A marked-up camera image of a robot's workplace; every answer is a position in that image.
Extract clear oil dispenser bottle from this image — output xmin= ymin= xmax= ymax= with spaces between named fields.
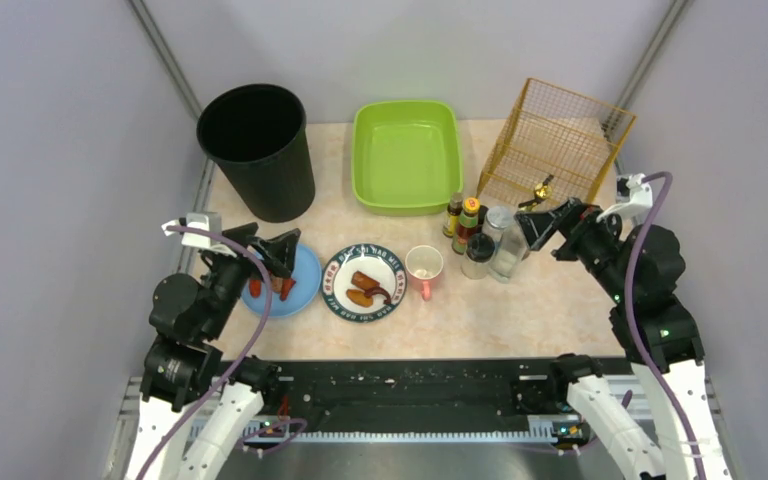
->
xmin=489 ymin=174 xmax=554 ymax=284

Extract silver lid glass jar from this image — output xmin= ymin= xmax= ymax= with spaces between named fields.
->
xmin=481 ymin=206 xmax=514 ymax=250

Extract green label sauce bottle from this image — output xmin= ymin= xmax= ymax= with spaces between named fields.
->
xmin=451 ymin=197 xmax=480 ymax=255

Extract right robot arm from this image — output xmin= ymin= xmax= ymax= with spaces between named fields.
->
xmin=516 ymin=197 xmax=732 ymax=479

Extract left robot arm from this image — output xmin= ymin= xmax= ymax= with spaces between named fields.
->
xmin=125 ymin=213 xmax=301 ymax=479

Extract red food pieces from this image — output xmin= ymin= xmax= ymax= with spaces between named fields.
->
xmin=248 ymin=275 xmax=296 ymax=301

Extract blue plate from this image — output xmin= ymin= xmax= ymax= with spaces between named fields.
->
xmin=269 ymin=243 xmax=322 ymax=319

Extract black lid seasoning jar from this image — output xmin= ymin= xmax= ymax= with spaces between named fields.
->
xmin=461 ymin=232 xmax=496 ymax=280

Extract brown sausage piece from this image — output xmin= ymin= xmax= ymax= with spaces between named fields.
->
xmin=351 ymin=271 xmax=380 ymax=291

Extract small yellow label bottle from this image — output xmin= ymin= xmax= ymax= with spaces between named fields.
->
xmin=442 ymin=192 xmax=464 ymax=238

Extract orange food slice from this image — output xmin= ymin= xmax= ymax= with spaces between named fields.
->
xmin=346 ymin=289 xmax=374 ymax=308

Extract black plastic trash bin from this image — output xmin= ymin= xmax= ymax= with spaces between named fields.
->
xmin=196 ymin=83 xmax=316 ymax=223

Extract dark red octopus tentacle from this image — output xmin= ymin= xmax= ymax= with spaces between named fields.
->
xmin=364 ymin=286 xmax=392 ymax=305

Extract white plate green rim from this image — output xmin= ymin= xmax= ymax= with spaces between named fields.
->
xmin=321 ymin=243 xmax=407 ymax=323

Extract pink mug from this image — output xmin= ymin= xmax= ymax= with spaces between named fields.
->
xmin=405 ymin=245 xmax=444 ymax=301

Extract green plastic basin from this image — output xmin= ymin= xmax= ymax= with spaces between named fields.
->
xmin=350 ymin=99 xmax=464 ymax=217

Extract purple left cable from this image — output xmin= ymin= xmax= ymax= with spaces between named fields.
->
xmin=133 ymin=225 xmax=308 ymax=480

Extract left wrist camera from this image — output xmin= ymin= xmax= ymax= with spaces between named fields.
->
xmin=161 ymin=212 xmax=221 ymax=250

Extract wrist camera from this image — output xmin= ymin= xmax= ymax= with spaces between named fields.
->
xmin=597 ymin=173 xmax=654 ymax=222
xmin=161 ymin=212 xmax=221 ymax=250

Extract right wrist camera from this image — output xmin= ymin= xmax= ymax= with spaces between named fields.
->
xmin=597 ymin=173 xmax=654 ymax=222

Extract gold wire basket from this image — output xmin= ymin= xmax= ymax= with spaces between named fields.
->
xmin=477 ymin=77 xmax=637 ymax=210

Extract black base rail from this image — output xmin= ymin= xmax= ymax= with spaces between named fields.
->
xmin=218 ymin=357 xmax=637 ymax=445

